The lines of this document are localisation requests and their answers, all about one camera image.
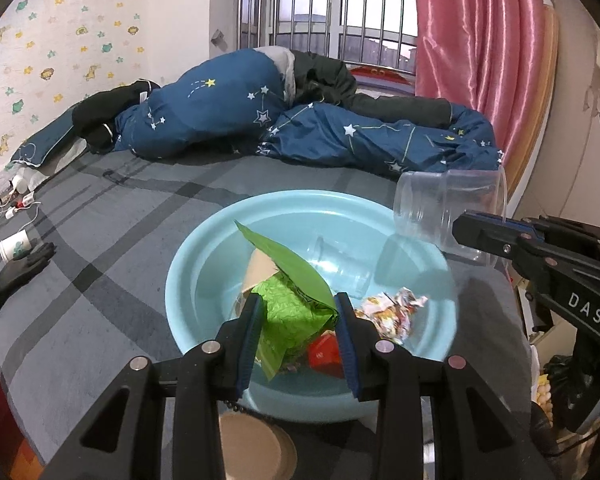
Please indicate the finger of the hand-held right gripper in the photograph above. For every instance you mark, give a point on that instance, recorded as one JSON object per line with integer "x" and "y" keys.
{"x": 485, "y": 235}
{"x": 575, "y": 242}

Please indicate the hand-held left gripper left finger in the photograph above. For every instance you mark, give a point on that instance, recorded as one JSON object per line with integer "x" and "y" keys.
{"x": 252, "y": 332}

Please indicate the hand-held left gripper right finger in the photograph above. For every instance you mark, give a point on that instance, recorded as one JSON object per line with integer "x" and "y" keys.
{"x": 347, "y": 340}

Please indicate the red and white box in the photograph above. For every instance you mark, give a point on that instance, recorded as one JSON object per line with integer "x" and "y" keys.
{"x": 325, "y": 355}

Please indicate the green plastic bag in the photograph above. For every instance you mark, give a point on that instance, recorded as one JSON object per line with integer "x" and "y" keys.
{"x": 290, "y": 305}

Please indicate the red and white snack wrapper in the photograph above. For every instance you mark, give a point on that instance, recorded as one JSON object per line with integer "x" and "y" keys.
{"x": 390, "y": 315}

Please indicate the large clear plastic cup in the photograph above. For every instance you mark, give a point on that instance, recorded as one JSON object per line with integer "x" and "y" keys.
{"x": 445, "y": 200}

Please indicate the teal plastic basin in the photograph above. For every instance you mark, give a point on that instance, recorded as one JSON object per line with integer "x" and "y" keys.
{"x": 205, "y": 280}

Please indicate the small clear plastic cup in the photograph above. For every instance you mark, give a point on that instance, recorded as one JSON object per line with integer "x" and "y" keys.
{"x": 340, "y": 265}

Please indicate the brown cardboard tube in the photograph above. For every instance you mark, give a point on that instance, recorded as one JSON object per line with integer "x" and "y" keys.
{"x": 255, "y": 445}

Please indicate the brown paper cup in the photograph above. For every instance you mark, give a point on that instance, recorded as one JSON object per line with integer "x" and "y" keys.
{"x": 257, "y": 272}

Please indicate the wooden bed board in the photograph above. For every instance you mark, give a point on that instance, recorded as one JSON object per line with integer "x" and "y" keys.
{"x": 540, "y": 85}

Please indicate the grey plaid bed sheet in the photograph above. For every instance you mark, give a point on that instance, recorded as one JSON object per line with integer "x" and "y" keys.
{"x": 105, "y": 240}

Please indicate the pink curtain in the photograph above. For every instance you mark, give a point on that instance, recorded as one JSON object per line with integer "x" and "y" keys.
{"x": 470, "y": 50}

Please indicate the red windowsill cushion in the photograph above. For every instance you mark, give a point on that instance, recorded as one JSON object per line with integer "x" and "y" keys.
{"x": 380, "y": 74}

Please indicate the dark green jacket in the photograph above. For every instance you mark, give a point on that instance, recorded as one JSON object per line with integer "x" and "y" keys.
{"x": 330, "y": 75}

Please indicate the blue star duvet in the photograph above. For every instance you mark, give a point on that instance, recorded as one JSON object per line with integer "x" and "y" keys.
{"x": 220, "y": 105}

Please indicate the black glove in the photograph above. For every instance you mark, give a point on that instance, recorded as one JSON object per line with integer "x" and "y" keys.
{"x": 20, "y": 275}

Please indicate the white paper cup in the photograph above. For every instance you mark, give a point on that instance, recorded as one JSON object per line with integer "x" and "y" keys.
{"x": 15, "y": 246}

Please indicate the white power strip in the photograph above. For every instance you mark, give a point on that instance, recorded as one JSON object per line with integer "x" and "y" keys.
{"x": 22, "y": 205}

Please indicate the black clothing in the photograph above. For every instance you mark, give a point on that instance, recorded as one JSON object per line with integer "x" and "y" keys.
{"x": 110, "y": 110}

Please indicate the light grey cloth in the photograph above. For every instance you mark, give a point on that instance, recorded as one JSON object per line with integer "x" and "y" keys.
{"x": 280, "y": 62}

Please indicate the metal window railing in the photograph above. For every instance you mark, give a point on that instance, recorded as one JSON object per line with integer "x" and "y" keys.
{"x": 330, "y": 10}

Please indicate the blue pillow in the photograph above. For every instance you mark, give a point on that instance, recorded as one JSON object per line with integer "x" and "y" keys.
{"x": 45, "y": 140}

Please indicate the small grey wall hook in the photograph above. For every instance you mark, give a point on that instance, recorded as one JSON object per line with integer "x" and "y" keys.
{"x": 217, "y": 36}

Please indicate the printed wall panel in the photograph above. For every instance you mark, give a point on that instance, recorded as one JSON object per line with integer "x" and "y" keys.
{"x": 55, "y": 50}

